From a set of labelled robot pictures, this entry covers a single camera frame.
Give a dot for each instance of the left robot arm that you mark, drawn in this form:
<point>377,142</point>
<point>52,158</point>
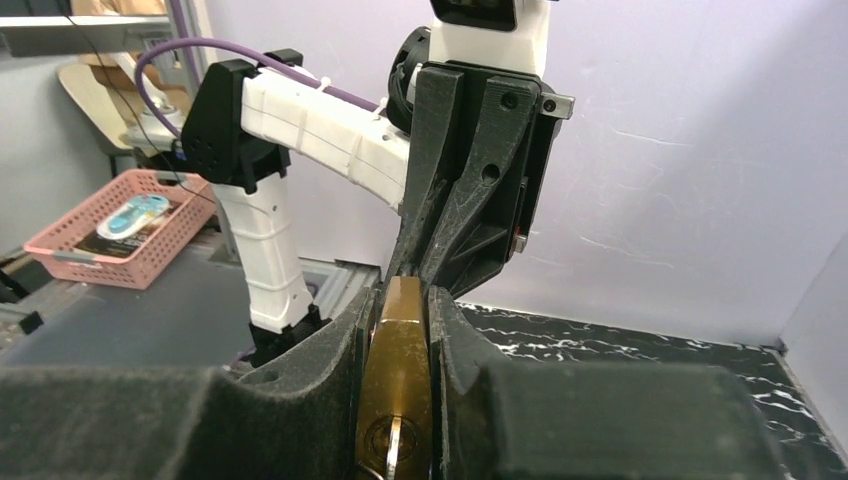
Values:
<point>246,121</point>

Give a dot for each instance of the pink plastic basket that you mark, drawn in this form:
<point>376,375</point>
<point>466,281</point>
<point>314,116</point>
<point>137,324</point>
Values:
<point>128,232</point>

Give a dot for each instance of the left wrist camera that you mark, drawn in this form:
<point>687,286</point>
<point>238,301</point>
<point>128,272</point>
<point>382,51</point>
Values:
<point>501,34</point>

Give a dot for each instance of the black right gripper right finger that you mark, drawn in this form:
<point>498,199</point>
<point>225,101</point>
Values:
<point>499,418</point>

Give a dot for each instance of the keys of large padlock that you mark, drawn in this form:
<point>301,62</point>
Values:
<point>389,442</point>

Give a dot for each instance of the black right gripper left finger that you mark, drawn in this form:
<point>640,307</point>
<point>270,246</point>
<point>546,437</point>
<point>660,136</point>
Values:
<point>292,418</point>

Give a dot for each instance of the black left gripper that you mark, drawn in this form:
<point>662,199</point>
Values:
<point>464,212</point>

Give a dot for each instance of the large long-shackle brass padlock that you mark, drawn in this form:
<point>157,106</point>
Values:
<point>397,380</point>

